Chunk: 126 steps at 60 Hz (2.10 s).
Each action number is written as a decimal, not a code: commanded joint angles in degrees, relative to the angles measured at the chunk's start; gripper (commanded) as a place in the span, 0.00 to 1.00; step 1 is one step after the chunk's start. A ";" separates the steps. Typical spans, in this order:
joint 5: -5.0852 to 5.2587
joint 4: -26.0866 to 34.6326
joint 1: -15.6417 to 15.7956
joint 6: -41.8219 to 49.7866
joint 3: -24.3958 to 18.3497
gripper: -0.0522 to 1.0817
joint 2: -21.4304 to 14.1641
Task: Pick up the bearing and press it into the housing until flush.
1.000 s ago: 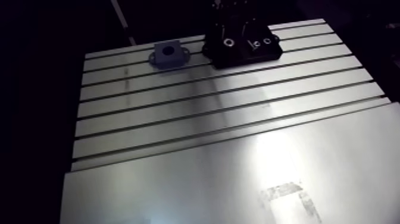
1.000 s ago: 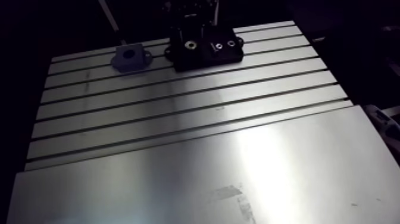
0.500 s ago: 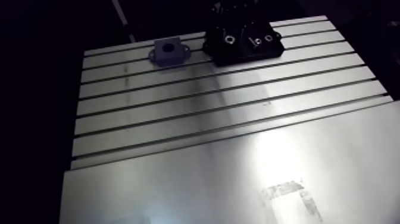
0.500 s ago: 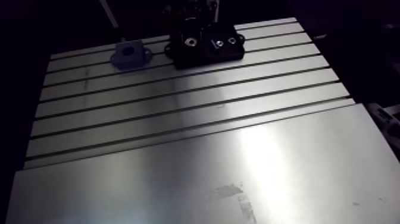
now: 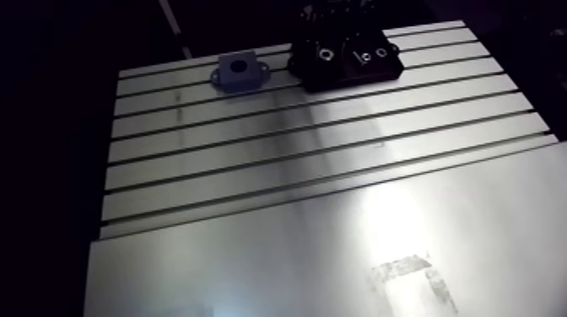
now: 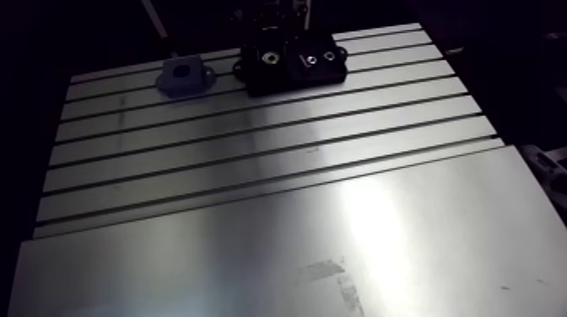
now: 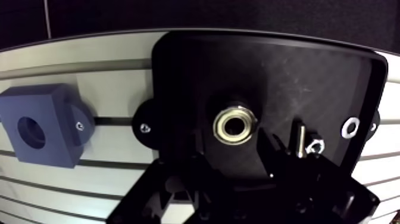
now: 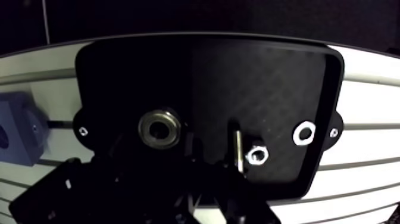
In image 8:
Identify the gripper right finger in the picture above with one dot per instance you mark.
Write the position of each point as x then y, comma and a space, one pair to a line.
237, 194

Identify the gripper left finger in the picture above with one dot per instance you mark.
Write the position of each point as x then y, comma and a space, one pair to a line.
78, 190

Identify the dark blue-grey housing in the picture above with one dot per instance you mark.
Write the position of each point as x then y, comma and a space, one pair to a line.
18, 131

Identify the steel bearing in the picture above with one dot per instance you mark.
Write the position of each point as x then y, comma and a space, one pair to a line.
147, 131

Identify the black tray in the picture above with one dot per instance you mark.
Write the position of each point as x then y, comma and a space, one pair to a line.
250, 87

